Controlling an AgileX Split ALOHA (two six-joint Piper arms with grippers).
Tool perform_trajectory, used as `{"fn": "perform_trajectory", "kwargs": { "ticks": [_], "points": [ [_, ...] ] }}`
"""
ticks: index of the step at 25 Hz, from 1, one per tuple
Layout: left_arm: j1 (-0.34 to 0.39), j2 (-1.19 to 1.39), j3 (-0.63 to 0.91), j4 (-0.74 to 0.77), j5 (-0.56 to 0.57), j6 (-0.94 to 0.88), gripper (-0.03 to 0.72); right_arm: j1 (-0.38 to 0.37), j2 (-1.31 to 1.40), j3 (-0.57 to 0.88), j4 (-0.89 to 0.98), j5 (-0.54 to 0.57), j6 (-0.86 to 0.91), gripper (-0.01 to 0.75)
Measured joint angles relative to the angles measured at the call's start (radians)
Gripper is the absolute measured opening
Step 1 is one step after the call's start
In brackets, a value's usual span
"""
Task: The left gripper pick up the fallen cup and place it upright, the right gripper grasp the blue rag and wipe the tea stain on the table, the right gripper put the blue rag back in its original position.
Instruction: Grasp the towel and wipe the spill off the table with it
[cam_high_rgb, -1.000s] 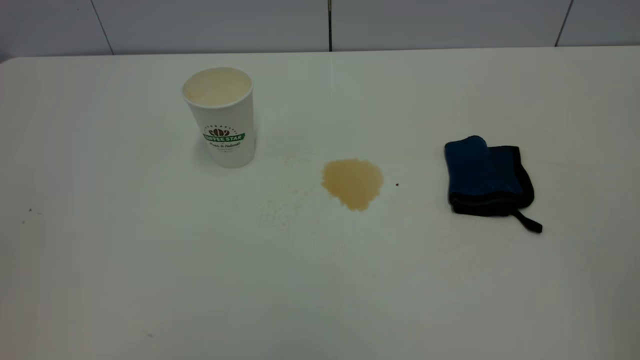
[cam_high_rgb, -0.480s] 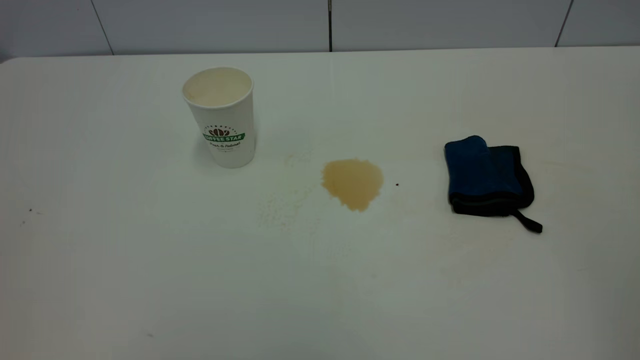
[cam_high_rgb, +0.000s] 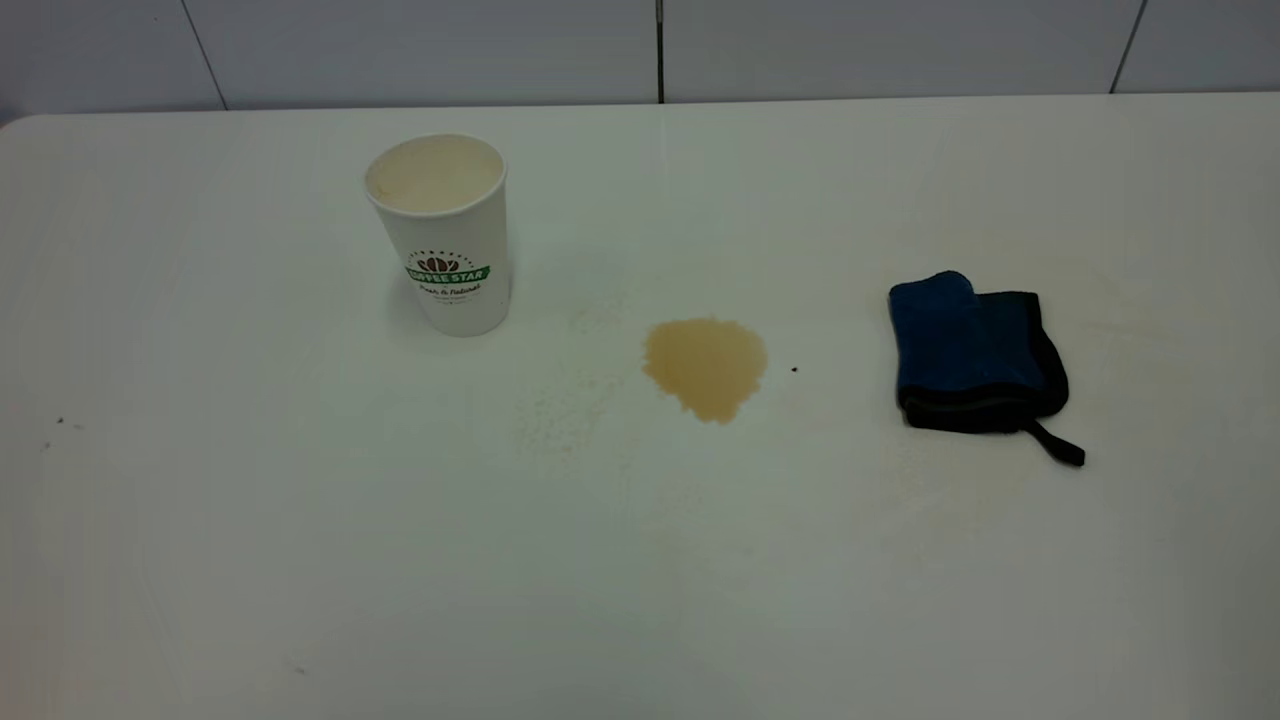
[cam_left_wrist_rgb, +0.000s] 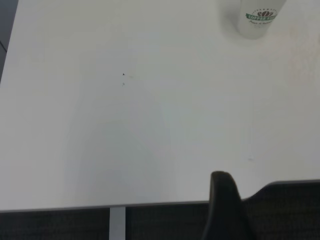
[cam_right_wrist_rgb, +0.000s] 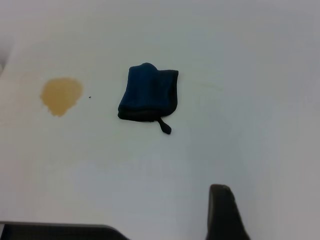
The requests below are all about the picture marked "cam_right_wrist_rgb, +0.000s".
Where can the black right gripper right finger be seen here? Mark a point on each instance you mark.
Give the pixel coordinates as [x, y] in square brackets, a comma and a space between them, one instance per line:
[222, 217]

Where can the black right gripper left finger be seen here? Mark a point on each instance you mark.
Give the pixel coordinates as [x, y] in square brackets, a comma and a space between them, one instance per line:
[62, 232]

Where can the blue black cleaning cloth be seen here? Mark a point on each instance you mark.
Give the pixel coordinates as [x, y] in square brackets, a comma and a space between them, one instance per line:
[147, 90]

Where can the brown coffee spill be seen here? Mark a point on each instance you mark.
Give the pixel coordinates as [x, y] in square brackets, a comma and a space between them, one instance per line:
[61, 95]

